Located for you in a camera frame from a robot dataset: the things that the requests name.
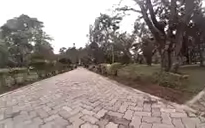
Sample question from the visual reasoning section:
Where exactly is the row of low bushes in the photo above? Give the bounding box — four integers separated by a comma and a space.
0, 59, 79, 89
84, 62, 125, 77

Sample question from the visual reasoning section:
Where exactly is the group of trees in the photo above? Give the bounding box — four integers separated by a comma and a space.
86, 13, 138, 65

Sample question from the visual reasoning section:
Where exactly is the reddish brick path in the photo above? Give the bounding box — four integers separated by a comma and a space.
0, 66, 205, 128

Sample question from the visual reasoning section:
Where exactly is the large dark-trunked tree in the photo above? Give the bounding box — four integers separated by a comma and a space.
116, 0, 205, 74

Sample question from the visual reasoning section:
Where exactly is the broad leafy tree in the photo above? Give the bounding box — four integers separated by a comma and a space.
0, 13, 55, 68

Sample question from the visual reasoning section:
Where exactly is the grass area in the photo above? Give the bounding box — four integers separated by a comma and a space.
99, 62, 205, 105

